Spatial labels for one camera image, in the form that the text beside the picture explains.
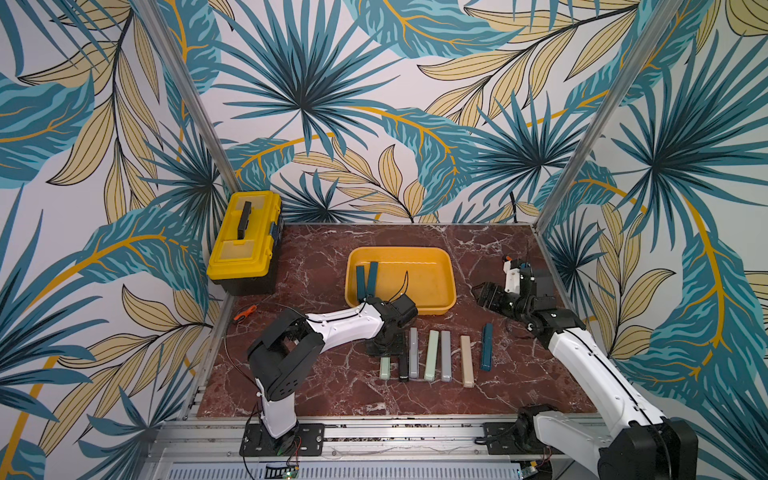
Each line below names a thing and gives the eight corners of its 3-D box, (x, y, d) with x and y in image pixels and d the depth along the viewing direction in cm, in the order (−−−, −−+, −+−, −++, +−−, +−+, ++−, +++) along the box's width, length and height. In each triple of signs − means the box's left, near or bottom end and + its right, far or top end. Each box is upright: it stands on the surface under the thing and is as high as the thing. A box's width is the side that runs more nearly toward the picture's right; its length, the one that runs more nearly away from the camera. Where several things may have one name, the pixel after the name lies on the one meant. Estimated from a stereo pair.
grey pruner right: (440, 381, 84) (442, 378, 82) (440, 334, 93) (441, 330, 90) (449, 382, 84) (451, 379, 82) (448, 335, 93) (450, 331, 90)
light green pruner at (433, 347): (423, 379, 84) (425, 376, 82) (429, 333, 93) (431, 329, 91) (433, 382, 84) (435, 379, 82) (438, 335, 92) (440, 331, 90)
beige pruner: (462, 387, 83) (464, 384, 81) (460, 338, 92) (462, 334, 90) (472, 388, 83) (474, 385, 81) (468, 339, 92) (470, 335, 90)
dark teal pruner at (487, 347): (480, 369, 86) (482, 366, 84) (483, 325, 95) (485, 322, 93) (489, 371, 86) (491, 369, 84) (491, 327, 94) (494, 324, 93)
